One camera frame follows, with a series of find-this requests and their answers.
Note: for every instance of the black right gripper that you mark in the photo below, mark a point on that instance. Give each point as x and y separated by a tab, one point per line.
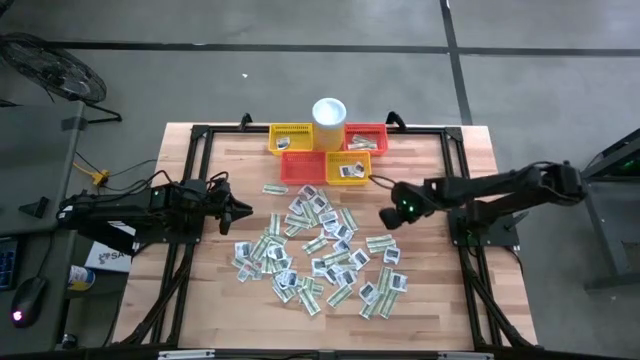
415	200

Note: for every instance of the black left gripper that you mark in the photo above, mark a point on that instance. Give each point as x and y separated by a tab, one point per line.
225	215

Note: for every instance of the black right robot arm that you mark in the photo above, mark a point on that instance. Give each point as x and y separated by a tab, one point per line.
475	187

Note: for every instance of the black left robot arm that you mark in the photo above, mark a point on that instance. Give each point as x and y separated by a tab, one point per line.
125	207

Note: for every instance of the orange plastic basket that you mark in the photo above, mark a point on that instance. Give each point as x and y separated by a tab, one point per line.
302	167
382	131

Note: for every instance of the yellow plastic basket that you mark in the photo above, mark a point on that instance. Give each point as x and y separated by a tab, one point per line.
300	132
332	160

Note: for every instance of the white cylindrical cup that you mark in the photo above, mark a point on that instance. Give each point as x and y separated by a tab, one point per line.
329	117

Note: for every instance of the white printed cardboard box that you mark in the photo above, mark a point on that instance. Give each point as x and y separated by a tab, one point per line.
107	257

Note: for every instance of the yellow power plug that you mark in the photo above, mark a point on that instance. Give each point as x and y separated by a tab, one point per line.
101	177

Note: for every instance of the black floor tape strip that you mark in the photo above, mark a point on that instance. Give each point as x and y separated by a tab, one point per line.
250	48
460	90

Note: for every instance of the black front beam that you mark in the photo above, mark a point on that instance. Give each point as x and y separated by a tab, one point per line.
280	357

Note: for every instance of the white light strip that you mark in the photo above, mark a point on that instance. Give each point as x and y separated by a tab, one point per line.
185	354

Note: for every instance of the white blue yellow can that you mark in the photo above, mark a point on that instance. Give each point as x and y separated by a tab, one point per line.
80	277

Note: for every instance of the grey desk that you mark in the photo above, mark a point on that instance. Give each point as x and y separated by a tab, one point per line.
30	160
55	260

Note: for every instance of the dark metal stand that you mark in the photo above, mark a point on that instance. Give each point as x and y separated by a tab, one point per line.
597	220

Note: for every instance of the black caster wheel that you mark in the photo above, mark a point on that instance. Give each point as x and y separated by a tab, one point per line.
70	341

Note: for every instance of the black computer mouse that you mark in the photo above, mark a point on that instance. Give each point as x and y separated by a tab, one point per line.
29	300

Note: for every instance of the black floor fan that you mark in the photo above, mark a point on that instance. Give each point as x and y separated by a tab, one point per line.
55	70

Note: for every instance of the black keyboard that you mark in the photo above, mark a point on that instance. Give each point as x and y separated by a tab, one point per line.
7	262

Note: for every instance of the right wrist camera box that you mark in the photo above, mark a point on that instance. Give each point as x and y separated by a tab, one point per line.
397	191

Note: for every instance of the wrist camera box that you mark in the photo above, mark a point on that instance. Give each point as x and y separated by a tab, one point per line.
221	190
397	191

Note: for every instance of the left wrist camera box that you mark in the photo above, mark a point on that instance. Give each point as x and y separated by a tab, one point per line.
221	190

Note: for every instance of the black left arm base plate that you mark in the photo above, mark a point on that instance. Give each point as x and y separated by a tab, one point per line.
192	236

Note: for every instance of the black frame clamp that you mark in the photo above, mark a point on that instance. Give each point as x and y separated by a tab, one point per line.
395	120
245	121

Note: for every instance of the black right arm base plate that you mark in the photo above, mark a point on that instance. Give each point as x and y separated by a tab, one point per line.
502	231

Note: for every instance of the black wedge bracket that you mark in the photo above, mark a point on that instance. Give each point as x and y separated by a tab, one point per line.
36	207

